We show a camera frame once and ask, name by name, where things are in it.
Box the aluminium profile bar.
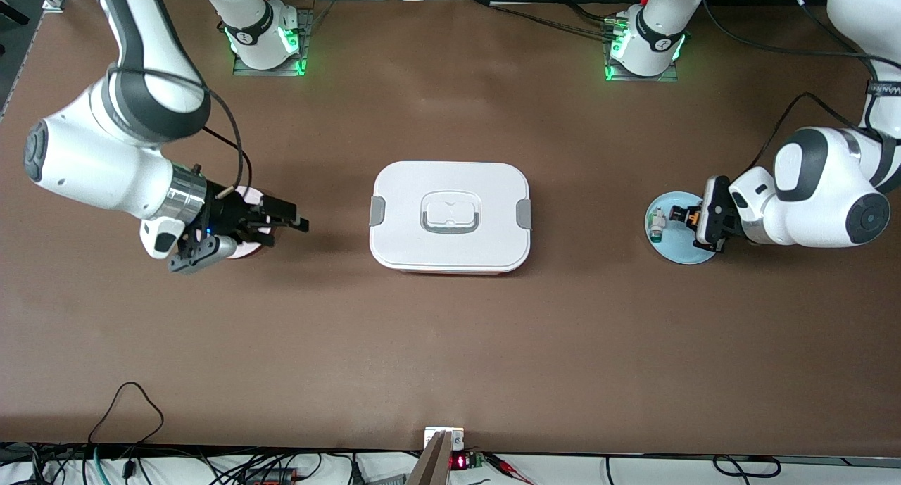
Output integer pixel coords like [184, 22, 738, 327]
[407, 430, 455, 485]

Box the pink round plate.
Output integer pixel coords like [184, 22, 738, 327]
[225, 186, 275, 260]

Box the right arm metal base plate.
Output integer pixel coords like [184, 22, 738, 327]
[232, 6, 315, 77]

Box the black coiled floor cable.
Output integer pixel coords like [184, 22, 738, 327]
[604, 455, 782, 480]

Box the black base cable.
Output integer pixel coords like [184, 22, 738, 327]
[563, 1, 624, 23]
[468, 0, 617, 39]

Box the black looped cable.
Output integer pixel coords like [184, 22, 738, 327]
[88, 382, 165, 465]

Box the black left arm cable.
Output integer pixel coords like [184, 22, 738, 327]
[700, 0, 901, 179]

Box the white lidded container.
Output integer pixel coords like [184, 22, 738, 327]
[369, 160, 531, 275]

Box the light blue round plate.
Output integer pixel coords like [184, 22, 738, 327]
[645, 191, 719, 265]

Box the teal cable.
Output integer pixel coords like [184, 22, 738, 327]
[81, 446, 106, 485]

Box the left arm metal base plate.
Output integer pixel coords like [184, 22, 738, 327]
[604, 45, 680, 83]

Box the white metal bracket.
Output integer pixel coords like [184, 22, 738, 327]
[424, 427, 466, 452]

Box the red clip lead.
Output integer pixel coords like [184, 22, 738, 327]
[486, 454, 536, 484]

